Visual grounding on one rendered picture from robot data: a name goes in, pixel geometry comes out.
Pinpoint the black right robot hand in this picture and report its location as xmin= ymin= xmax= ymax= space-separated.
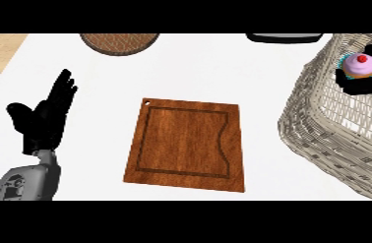
xmin=334 ymin=44 xmax=372 ymax=96

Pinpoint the brown wooden cutting board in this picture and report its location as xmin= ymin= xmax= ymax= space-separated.
xmin=122 ymin=96 xmax=246 ymax=194

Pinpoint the pink frosted cupcake with cherry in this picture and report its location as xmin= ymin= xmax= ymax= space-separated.
xmin=338 ymin=52 xmax=372 ymax=81

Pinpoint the pale wicker basket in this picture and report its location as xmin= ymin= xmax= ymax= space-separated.
xmin=276 ymin=32 xmax=372 ymax=200

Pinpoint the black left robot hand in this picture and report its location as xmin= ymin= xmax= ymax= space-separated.
xmin=6 ymin=68 xmax=80 ymax=156

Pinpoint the brown woven round mat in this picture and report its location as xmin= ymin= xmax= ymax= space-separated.
xmin=78 ymin=32 xmax=161 ymax=57

